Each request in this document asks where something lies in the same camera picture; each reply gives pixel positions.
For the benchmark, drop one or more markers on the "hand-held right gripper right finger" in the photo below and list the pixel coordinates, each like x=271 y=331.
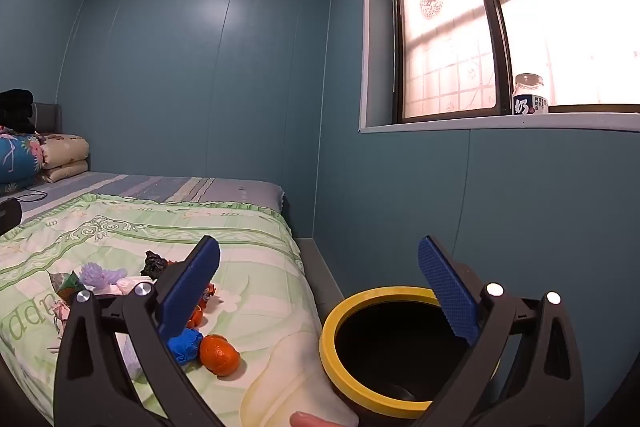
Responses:
x=447 y=292

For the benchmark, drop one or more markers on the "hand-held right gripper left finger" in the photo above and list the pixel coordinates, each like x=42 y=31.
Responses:
x=192 y=287

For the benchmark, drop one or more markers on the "orange plastic wrapper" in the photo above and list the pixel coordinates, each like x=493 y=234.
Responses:
x=207 y=294
x=220 y=354

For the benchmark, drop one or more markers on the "black plastic bag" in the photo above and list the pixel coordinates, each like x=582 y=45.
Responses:
x=155 y=264

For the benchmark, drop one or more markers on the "blue wrapper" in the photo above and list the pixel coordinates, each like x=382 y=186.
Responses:
x=184 y=347

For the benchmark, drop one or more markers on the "green wrapper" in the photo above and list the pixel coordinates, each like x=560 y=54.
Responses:
x=65 y=285

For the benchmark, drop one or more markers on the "black bin with yellow rim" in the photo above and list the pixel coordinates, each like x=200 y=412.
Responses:
x=332 y=357

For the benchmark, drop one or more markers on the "person's right hand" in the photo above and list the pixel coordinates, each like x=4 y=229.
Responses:
x=320 y=421

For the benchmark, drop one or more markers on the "green floral blanket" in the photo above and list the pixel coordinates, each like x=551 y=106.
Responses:
x=150 y=232

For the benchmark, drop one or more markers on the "beige stacked pillows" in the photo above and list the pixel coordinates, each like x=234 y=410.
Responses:
x=65 y=152

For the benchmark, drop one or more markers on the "black device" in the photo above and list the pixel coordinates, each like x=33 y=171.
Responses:
x=9 y=214

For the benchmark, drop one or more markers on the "glass jar with blue label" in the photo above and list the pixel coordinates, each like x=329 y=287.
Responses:
x=530 y=99

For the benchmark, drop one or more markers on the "blue floral folded quilt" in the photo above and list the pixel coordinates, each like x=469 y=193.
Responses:
x=20 y=162

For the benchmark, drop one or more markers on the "grey padded headboard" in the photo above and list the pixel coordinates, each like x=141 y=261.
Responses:
x=47 y=117

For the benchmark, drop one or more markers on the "dark framed window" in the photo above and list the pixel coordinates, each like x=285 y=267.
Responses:
x=492 y=57

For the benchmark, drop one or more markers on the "dark clothes pile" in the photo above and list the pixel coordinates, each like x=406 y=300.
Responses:
x=15 y=107

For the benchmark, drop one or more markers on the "red round window decal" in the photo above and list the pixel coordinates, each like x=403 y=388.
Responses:
x=432 y=1

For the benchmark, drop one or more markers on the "grey bed frame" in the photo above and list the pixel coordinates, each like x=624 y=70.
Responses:
x=320 y=267

